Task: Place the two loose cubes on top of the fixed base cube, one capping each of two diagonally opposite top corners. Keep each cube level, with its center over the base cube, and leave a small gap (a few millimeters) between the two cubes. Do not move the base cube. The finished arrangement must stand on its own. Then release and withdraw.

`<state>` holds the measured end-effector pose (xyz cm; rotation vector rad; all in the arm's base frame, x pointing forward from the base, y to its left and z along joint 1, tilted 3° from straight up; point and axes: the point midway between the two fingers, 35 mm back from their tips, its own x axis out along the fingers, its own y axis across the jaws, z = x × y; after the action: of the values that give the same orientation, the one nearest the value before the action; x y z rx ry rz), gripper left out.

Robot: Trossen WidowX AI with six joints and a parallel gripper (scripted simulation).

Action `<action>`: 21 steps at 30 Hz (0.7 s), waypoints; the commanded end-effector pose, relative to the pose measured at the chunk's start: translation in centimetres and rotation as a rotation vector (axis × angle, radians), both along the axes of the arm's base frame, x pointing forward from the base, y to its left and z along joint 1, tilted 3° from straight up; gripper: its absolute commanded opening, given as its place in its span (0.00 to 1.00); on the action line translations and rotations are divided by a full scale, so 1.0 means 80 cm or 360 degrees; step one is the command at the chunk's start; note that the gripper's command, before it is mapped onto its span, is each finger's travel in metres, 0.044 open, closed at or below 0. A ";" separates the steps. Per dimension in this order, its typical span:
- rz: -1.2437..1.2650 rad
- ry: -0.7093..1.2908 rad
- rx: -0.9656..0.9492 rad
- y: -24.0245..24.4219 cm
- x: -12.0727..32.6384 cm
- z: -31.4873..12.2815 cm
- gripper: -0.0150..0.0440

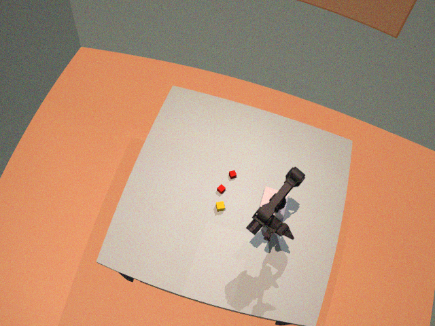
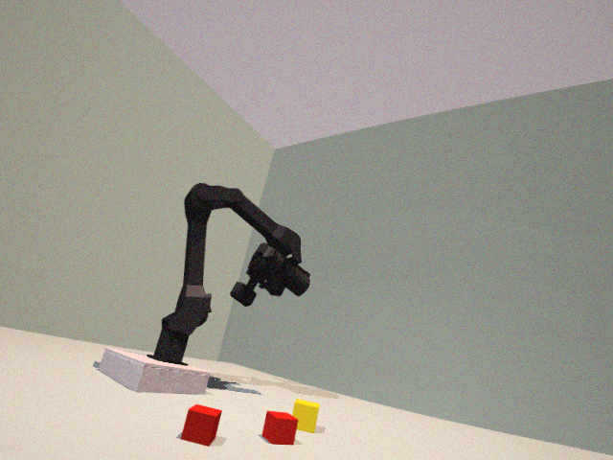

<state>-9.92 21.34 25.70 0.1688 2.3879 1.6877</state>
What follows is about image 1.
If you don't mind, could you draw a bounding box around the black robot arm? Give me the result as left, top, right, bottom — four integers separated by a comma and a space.
246, 167, 305, 241

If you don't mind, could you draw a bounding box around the yellow block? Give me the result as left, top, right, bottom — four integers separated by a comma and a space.
216, 201, 225, 212

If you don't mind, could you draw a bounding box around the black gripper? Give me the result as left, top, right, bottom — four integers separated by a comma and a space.
267, 215, 294, 240

